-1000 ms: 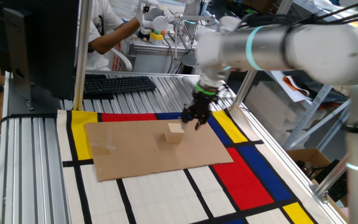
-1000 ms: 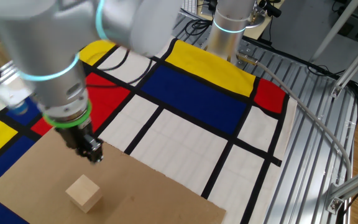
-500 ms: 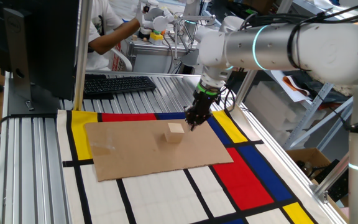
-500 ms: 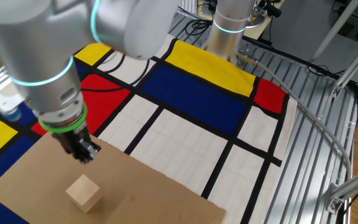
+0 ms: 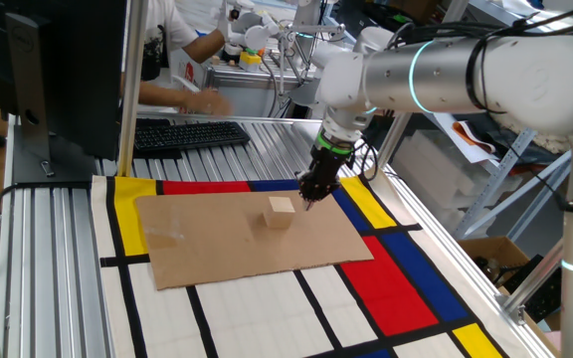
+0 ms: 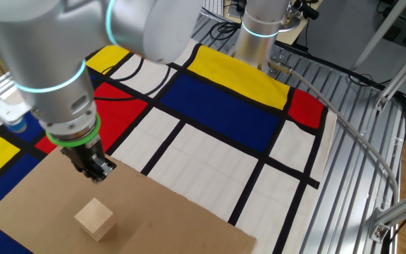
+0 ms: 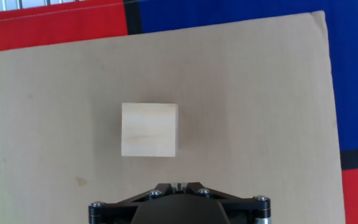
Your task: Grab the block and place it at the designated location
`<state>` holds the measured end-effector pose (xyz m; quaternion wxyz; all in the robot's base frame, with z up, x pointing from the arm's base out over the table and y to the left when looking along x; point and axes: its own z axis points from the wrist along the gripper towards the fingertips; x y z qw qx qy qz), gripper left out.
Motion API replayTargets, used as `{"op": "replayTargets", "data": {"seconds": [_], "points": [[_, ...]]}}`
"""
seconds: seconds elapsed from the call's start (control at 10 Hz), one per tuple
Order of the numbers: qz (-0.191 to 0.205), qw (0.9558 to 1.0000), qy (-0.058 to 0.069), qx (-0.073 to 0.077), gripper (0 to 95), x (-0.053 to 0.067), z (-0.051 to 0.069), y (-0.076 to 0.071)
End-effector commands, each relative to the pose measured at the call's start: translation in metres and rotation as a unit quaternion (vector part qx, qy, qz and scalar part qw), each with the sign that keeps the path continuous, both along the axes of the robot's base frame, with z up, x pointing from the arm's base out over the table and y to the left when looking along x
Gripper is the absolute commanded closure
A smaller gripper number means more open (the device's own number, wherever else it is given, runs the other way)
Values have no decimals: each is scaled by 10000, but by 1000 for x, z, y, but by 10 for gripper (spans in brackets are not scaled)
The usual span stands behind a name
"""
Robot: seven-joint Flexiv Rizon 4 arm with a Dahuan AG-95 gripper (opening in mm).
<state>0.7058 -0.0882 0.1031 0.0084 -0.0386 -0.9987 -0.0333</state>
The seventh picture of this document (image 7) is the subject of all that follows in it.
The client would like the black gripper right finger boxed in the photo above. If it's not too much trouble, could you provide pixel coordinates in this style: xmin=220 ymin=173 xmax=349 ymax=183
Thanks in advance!
xmin=181 ymin=182 xmax=272 ymax=224

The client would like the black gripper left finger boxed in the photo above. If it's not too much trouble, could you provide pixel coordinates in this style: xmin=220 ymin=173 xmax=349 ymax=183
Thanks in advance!
xmin=88 ymin=182 xmax=180 ymax=224

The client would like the light wooden cube block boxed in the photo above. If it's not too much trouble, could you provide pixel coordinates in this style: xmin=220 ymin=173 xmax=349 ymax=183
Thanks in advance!
xmin=121 ymin=102 xmax=179 ymax=157

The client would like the colour block patterned cloth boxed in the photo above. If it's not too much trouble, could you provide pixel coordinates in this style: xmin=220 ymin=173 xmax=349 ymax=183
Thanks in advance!
xmin=0 ymin=0 xmax=358 ymax=224

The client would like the brown cardboard sheet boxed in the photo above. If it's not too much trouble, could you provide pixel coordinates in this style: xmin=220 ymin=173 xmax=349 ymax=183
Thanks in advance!
xmin=0 ymin=11 xmax=347 ymax=224

